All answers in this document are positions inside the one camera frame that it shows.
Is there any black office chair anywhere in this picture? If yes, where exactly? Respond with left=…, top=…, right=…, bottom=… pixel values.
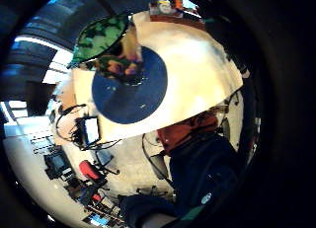
left=94, top=149, right=121, bottom=177

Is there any red office chair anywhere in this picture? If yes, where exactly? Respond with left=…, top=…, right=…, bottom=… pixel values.
left=78, top=159, right=109, bottom=187

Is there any blue round mat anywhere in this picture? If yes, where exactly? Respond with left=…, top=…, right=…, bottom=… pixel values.
left=91, top=45, right=169, bottom=125

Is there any shelf of colourful items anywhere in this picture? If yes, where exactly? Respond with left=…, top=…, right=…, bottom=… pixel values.
left=147, top=0, right=207, bottom=29

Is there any black computer monitor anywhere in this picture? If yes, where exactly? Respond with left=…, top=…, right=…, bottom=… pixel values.
left=43, top=151, right=72, bottom=181

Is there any green camouflage cloth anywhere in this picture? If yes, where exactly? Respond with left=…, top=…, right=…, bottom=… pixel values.
left=67, top=14, right=146, bottom=87

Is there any black hanging cable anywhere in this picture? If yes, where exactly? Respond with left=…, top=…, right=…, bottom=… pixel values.
left=141, top=132, right=175, bottom=187

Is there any the person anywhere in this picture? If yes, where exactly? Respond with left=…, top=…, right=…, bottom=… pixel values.
left=118, top=109, right=246, bottom=228

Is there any thin black glove cable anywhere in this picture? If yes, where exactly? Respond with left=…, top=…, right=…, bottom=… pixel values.
left=54, top=103, right=89, bottom=143

